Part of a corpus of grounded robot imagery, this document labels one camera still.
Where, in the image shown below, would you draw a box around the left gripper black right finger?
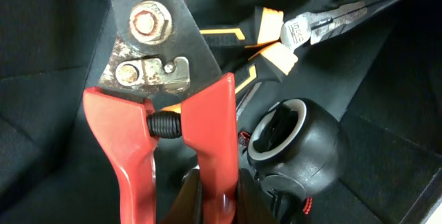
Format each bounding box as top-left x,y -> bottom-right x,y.
236,169 -> 276,224

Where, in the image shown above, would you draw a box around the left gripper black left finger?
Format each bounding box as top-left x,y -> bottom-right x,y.
160,169 -> 202,224

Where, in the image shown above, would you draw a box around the black tape measure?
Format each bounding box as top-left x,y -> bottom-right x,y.
247,98 -> 349,223

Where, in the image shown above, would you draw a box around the red handled pruning shears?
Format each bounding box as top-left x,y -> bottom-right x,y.
83,0 -> 239,223

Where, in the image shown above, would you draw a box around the black orange needle-nose pliers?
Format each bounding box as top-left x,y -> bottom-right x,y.
200,0 -> 401,115

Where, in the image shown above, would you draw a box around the dark green open box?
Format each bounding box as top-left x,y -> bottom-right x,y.
1,0 -> 441,223

